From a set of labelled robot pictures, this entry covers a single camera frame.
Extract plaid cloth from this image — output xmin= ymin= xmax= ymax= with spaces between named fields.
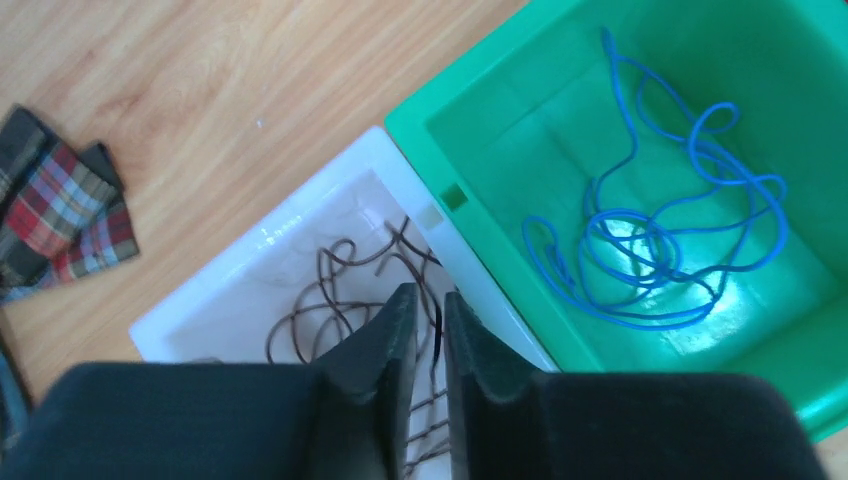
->
xmin=1 ymin=105 xmax=140 ymax=304

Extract dark cables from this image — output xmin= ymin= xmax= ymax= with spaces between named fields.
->
xmin=264 ymin=215 xmax=455 ymax=480

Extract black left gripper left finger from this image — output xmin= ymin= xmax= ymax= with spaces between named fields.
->
xmin=1 ymin=283 xmax=418 ymax=479

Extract white plastic bin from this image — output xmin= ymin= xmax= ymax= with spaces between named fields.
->
xmin=130 ymin=127 xmax=554 ymax=479

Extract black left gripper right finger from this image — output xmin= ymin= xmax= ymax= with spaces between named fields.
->
xmin=444 ymin=292 xmax=826 ymax=479

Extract blue cable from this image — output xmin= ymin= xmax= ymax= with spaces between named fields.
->
xmin=520 ymin=26 xmax=790 ymax=333

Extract green plastic bin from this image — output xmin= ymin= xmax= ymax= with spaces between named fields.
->
xmin=386 ymin=1 xmax=847 ymax=439

